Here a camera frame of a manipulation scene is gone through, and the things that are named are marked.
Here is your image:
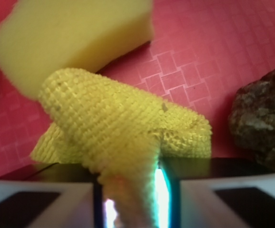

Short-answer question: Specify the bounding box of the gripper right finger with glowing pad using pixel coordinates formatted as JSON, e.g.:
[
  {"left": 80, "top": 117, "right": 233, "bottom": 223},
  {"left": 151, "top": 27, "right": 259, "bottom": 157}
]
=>
[{"left": 159, "top": 158, "right": 275, "bottom": 228}]

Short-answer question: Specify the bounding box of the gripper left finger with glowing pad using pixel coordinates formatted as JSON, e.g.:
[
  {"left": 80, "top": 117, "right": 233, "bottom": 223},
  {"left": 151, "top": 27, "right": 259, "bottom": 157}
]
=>
[{"left": 0, "top": 162, "right": 104, "bottom": 228}]

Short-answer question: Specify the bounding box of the yellow knitted cloth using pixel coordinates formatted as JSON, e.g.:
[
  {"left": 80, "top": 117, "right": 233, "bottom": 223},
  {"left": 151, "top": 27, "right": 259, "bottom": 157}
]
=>
[{"left": 30, "top": 68, "right": 212, "bottom": 228}]

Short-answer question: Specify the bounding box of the brown rock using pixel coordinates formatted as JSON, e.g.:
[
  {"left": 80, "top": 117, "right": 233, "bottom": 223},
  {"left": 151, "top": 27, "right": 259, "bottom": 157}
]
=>
[{"left": 228, "top": 69, "right": 275, "bottom": 171}]

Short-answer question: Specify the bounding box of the red plastic tray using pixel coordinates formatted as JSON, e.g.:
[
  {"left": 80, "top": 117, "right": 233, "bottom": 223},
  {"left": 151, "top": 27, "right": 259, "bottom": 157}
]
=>
[{"left": 0, "top": 0, "right": 275, "bottom": 176}]

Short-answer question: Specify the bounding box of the yellow sponge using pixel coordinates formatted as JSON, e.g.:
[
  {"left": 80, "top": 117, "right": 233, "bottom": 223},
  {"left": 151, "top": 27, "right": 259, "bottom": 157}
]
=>
[{"left": 0, "top": 0, "right": 154, "bottom": 100}]

